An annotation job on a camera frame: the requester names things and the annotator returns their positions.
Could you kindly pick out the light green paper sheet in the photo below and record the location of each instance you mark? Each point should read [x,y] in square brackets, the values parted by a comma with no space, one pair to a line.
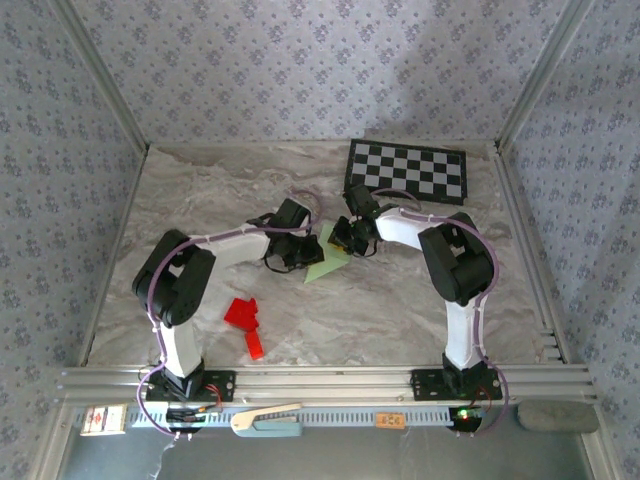
[320,272]

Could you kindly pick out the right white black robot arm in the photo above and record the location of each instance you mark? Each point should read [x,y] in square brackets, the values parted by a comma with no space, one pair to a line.
[460,335]

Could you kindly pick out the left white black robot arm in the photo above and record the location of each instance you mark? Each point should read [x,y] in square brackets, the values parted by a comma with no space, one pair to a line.
[182,345]

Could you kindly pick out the red plastic piece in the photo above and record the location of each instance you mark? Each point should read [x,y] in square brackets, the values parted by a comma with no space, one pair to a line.
[242,312]

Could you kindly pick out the black white checkerboard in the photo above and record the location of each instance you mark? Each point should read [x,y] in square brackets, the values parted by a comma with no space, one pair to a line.
[415,170]

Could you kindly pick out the blue grey flat holder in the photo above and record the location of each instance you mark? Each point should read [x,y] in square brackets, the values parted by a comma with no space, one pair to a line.
[280,429]

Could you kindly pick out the small orange label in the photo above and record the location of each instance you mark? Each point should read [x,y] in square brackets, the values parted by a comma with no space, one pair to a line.
[390,420]

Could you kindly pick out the white red printed card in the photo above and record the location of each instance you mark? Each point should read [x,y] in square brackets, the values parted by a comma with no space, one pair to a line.
[102,420]

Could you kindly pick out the grey foam pad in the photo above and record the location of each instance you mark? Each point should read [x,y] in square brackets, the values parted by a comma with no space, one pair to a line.
[557,416]

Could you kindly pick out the long aluminium frame rail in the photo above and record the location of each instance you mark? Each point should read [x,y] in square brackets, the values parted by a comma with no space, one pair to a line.
[325,382]

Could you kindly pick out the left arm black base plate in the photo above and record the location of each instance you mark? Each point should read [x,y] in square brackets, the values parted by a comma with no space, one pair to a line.
[222,385]

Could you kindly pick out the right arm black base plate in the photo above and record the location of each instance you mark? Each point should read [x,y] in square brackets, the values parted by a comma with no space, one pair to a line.
[425,385]

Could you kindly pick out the aluminium table side rail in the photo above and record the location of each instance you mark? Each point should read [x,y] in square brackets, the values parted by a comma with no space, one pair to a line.
[552,345]
[114,255]

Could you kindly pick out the aluminium frame post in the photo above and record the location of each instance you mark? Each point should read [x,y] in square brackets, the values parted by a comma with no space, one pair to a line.
[542,75]
[103,75]

